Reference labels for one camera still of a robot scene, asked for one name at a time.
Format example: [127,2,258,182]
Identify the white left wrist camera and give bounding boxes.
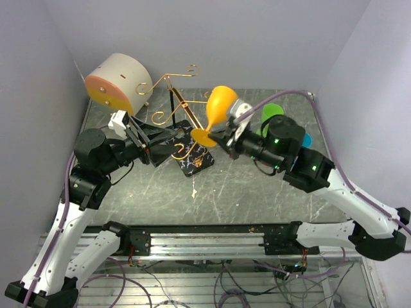
[108,110,129,139]

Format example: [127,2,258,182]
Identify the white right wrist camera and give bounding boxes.
[226,99,254,147]

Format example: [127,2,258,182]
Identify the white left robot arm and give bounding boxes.
[4,111,177,307]

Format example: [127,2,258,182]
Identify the orange plastic wine glass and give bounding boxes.
[191,85,238,147]

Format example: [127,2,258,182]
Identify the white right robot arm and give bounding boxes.
[208,115,410,261]

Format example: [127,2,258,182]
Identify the gold wire glass rack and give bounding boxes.
[136,64,214,178]

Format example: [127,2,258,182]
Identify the round pastel drawer box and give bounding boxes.
[85,53,153,115]

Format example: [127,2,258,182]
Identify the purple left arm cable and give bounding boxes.
[22,124,112,305]

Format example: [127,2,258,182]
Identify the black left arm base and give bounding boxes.
[107,221,152,256]

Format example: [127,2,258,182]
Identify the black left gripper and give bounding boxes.
[100,114,179,175]

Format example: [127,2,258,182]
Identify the green plastic wine glass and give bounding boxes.
[256,103,284,136]

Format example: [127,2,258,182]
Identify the blue plastic wine glass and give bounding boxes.
[302,133,313,148]

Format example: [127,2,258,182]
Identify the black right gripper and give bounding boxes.
[208,124,285,171]

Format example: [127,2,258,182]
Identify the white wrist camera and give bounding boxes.
[226,99,254,147]
[108,110,129,139]

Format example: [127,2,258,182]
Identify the aluminium frame rail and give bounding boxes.
[31,230,373,261]

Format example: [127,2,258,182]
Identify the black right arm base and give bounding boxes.
[255,221,320,255]

